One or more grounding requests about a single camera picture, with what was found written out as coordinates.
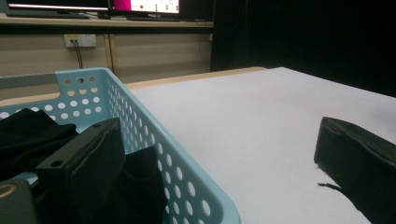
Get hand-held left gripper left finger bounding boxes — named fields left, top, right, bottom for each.
left=35, top=117, right=127, bottom=224

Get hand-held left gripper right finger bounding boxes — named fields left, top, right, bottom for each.
left=313, top=116, right=396, bottom=224

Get black pants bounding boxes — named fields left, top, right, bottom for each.
left=0, top=107, right=169, bottom=224

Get light blue plastic basket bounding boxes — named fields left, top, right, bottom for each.
left=0, top=67, right=241, bottom=224

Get black curtain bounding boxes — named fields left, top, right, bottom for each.
left=210, top=0, right=396, bottom=97

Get wooden table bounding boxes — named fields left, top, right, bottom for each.
left=0, top=65, right=396, bottom=224

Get long wooden desk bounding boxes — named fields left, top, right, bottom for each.
left=0, top=12, right=215, bottom=35

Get black keyboard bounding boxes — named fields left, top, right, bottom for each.
left=6, top=9, right=92, bottom=21

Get dark screen monitor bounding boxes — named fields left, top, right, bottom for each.
left=6, top=0, right=110, bottom=12

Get bright screen monitor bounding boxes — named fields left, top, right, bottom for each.
left=110, top=0, right=181, bottom=16

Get black wall socket cable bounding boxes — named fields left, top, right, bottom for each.
left=70, top=39, right=82, bottom=69
left=74, top=39, right=84, bottom=69

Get white wall socket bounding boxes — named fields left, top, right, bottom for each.
left=64, top=34, right=97, bottom=49

